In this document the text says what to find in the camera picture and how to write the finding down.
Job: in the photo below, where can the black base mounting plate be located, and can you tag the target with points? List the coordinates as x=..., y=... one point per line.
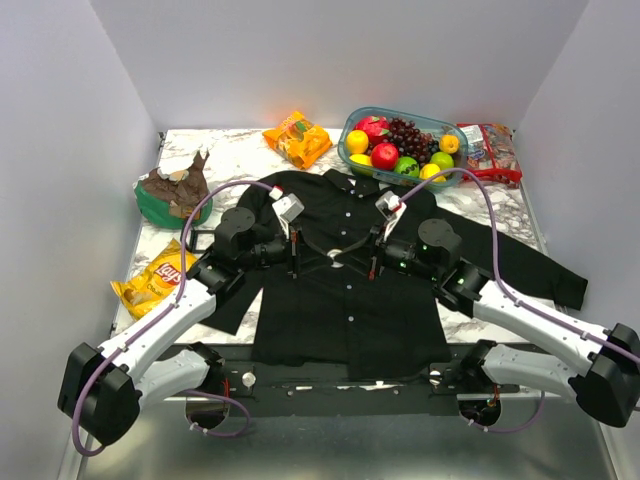
x=312, y=390

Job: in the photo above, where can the small yellow lemon front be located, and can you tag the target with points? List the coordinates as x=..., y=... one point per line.
x=361, y=159

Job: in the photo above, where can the teal plastic fruit container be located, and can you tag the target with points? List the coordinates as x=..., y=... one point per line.
x=436, y=127

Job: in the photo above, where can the green apple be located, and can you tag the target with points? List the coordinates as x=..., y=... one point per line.
x=443, y=160

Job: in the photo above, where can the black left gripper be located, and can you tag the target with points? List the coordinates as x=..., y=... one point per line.
x=293, y=248

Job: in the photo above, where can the green brown crumpled bag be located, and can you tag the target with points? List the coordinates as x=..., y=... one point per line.
x=167, y=195

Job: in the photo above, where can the yellow lemon front right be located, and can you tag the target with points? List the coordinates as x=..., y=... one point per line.
x=431, y=170

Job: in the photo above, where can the yellow Lays chips bag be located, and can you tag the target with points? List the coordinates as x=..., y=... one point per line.
x=142, y=293

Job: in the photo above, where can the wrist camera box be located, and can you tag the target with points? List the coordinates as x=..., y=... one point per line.
x=288, y=208
x=392, y=209

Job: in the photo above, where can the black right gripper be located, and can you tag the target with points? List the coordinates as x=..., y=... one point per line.
x=377, y=238

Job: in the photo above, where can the orange snack packet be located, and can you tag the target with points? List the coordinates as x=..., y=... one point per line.
x=298, y=140

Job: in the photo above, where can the red apple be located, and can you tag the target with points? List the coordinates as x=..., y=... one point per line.
x=384, y=156

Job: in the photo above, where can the black button-up shirt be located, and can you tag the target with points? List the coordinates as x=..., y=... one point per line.
x=383, y=328

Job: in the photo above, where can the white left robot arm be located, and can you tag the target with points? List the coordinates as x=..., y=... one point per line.
x=165, y=320

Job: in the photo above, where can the red candy bag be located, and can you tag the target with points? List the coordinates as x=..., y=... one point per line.
x=491, y=154

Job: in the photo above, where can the yellow lemon left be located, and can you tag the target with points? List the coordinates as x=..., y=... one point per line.
x=357, y=142

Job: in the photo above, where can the black brooch display case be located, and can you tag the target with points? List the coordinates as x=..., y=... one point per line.
x=199, y=240

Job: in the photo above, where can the dark red grape bunch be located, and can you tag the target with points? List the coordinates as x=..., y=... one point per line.
x=411, y=141

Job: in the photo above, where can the red dragon fruit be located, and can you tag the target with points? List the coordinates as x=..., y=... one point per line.
x=375, y=127

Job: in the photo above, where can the yellow-orange peach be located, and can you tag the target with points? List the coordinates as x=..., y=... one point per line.
x=449, y=143

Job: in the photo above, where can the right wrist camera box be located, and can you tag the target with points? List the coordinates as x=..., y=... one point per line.
x=392, y=209

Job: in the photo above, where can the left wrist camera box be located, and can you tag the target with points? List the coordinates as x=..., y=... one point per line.
x=288, y=208

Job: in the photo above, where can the aluminium rail frame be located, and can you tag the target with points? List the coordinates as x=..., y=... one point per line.
x=216, y=414

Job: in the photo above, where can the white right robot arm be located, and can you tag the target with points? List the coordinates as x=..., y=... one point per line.
x=596, y=367

